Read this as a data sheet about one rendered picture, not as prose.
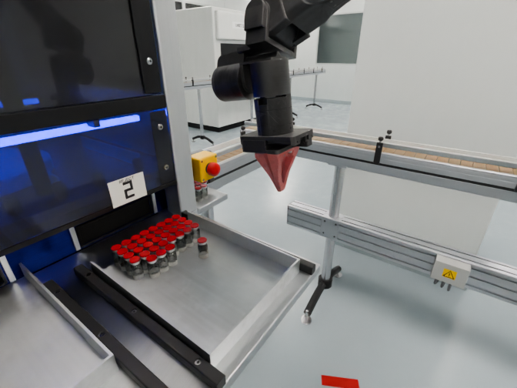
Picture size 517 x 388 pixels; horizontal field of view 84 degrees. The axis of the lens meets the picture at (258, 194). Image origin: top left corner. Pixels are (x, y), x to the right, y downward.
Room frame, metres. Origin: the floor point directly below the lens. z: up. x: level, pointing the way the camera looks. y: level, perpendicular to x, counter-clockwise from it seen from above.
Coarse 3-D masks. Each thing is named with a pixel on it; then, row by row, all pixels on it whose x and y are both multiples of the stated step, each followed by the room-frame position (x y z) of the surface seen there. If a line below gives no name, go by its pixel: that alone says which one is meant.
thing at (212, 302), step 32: (192, 256) 0.52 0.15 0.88; (224, 256) 0.52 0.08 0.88; (256, 256) 0.52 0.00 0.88; (288, 256) 0.49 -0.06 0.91; (128, 288) 0.43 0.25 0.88; (160, 288) 0.43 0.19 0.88; (192, 288) 0.43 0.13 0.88; (224, 288) 0.43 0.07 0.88; (256, 288) 0.43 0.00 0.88; (160, 320) 0.33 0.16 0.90; (192, 320) 0.35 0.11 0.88; (224, 320) 0.35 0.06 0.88; (224, 352) 0.29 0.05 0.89
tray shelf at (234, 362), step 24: (168, 216) 0.70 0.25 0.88; (120, 240) 0.59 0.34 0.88; (72, 264) 0.50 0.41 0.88; (72, 288) 0.43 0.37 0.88; (288, 288) 0.43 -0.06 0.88; (96, 312) 0.37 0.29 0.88; (264, 312) 0.37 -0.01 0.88; (288, 312) 0.39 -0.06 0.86; (120, 336) 0.32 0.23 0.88; (144, 336) 0.32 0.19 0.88; (264, 336) 0.32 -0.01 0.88; (144, 360) 0.28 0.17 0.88; (168, 360) 0.28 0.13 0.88; (240, 360) 0.28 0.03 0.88; (120, 384) 0.24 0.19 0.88; (168, 384) 0.24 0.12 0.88; (192, 384) 0.24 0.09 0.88
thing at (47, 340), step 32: (0, 288) 0.43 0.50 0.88; (32, 288) 0.43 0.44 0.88; (0, 320) 0.35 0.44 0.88; (32, 320) 0.35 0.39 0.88; (64, 320) 0.35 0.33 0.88; (0, 352) 0.29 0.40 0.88; (32, 352) 0.29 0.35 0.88; (64, 352) 0.29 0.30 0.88; (96, 352) 0.29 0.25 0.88; (0, 384) 0.24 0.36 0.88; (32, 384) 0.24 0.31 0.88; (64, 384) 0.24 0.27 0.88; (96, 384) 0.24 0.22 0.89
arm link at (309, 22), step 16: (272, 0) 0.45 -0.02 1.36; (288, 0) 0.44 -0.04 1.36; (304, 0) 0.42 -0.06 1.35; (320, 0) 0.42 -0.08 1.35; (336, 0) 0.43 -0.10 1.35; (272, 16) 0.44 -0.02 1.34; (288, 16) 0.43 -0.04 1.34; (304, 16) 0.44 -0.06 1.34; (320, 16) 0.44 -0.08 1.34; (272, 32) 0.45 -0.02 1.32; (288, 32) 0.47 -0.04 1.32; (304, 32) 0.47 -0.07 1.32
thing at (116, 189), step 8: (128, 176) 0.59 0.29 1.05; (136, 176) 0.61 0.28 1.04; (112, 184) 0.56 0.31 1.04; (120, 184) 0.57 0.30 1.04; (128, 184) 0.59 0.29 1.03; (136, 184) 0.60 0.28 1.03; (144, 184) 0.62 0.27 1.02; (112, 192) 0.56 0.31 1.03; (120, 192) 0.57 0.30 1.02; (128, 192) 0.58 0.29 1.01; (136, 192) 0.60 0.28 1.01; (144, 192) 0.62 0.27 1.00; (112, 200) 0.55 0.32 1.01; (120, 200) 0.57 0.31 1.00; (128, 200) 0.58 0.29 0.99
